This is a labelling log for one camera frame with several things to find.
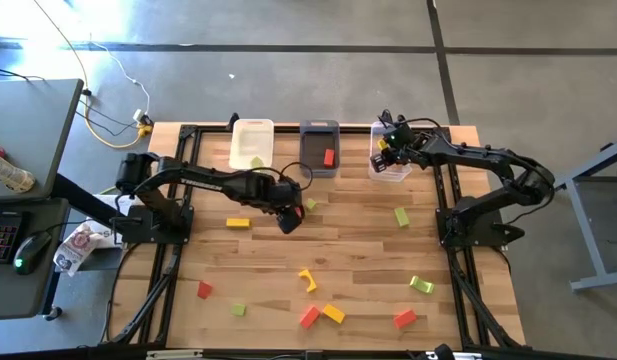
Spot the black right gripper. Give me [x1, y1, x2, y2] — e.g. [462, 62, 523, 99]
[370, 134, 434, 174]

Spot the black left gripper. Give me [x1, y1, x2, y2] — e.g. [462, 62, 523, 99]
[261, 180, 300, 235]

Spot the yellow arch block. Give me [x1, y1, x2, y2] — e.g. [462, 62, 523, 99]
[297, 268, 319, 294]

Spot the red-orange rectangular block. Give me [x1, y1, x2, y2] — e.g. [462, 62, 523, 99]
[298, 305, 322, 330]

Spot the green arch block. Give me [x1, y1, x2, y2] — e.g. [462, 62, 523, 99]
[409, 274, 436, 295]

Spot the clear plastic bin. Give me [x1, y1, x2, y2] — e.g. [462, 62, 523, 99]
[367, 121, 413, 184]

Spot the grey plastic bin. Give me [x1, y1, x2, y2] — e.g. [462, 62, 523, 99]
[298, 119, 341, 179]

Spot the white plastic bin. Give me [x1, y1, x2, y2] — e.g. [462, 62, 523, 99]
[228, 118, 276, 171]

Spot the white label strip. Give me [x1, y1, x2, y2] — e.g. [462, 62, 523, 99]
[425, 351, 484, 360]
[146, 349, 204, 360]

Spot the white bag with lettering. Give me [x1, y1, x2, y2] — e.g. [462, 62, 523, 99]
[90, 193, 127, 250]

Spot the black desk leg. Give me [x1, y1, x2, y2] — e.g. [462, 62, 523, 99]
[50, 172, 124, 229]

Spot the printed snack bag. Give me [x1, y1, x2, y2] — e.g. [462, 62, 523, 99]
[52, 221, 105, 278]

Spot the black computer mouse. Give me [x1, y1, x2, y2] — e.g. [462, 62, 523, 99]
[12, 230, 53, 276]

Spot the grey desk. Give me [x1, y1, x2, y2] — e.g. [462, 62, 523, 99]
[0, 78, 85, 204]

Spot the dark desk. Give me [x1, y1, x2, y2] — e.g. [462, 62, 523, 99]
[0, 197, 72, 321]

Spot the cream plastic bottle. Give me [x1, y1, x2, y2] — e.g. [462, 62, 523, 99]
[0, 148, 37, 194]

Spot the black backlit keyboard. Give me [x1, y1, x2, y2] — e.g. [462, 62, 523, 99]
[0, 208, 25, 265]

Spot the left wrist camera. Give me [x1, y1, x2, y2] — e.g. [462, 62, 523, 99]
[282, 180, 305, 202]

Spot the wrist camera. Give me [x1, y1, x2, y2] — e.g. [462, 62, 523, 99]
[282, 180, 305, 202]
[385, 123, 414, 149]

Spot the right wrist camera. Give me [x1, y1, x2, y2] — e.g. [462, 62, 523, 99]
[385, 123, 414, 149]

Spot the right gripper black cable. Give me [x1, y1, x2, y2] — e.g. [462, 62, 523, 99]
[376, 108, 442, 132]

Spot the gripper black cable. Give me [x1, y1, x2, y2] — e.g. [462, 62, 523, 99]
[280, 161, 315, 192]
[376, 108, 442, 132]

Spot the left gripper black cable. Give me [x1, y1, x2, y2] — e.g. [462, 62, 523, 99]
[280, 161, 315, 192]

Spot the black aluminium table frame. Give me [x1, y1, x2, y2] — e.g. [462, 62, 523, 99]
[101, 122, 527, 351]

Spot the yellow cable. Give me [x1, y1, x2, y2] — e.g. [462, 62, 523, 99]
[32, 0, 149, 150]

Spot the black cable beside table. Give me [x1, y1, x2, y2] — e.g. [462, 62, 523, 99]
[103, 242, 139, 344]

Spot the white cable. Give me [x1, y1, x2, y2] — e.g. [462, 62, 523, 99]
[90, 39, 152, 119]

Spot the grey metal table frame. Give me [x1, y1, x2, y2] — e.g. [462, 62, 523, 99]
[554, 135, 617, 294]

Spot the black floor cable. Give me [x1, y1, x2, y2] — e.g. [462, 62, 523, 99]
[75, 88, 142, 139]

